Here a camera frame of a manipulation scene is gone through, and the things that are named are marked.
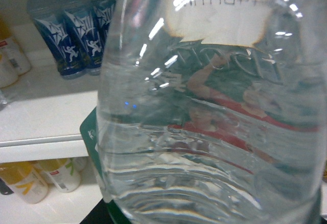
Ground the water bottle green label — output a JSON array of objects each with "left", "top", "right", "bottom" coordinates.
[{"left": 95, "top": 0, "right": 326, "bottom": 223}]

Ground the white shelf with blue drinks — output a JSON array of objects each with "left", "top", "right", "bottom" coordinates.
[{"left": 1, "top": 24, "right": 100, "bottom": 163}]

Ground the white yellow vitamin bottle lower-right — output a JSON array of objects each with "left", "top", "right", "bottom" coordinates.
[{"left": 37, "top": 158, "right": 81, "bottom": 193}]

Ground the blue sports drink bottle right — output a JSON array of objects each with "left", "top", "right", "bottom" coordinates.
[{"left": 91, "top": 0, "right": 116, "bottom": 43}]

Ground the blue sports drink bottle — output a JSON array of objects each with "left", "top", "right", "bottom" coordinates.
[
  {"left": 58, "top": 0, "right": 104, "bottom": 76},
  {"left": 27, "top": 0, "right": 86, "bottom": 80},
  {"left": 91, "top": 0, "right": 116, "bottom": 43}
]

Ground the blue sports drink bottle middle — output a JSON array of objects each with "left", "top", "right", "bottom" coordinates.
[{"left": 58, "top": 0, "right": 104, "bottom": 76}]

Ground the blue sports drink bottle left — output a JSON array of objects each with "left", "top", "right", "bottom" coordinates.
[{"left": 27, "top": 0, "right": 86, "bottom": 80}]

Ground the white yellow vitamin bottle upper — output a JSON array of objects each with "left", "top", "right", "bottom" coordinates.
[{"left": 1, "top": 18, "right": 31, "bottom": 76}]

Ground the white yellow vitamin bottle lower-left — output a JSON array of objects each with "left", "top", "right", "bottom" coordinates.
[{"left": 1, "top": 162, "right": 49, "bottom": 204}]

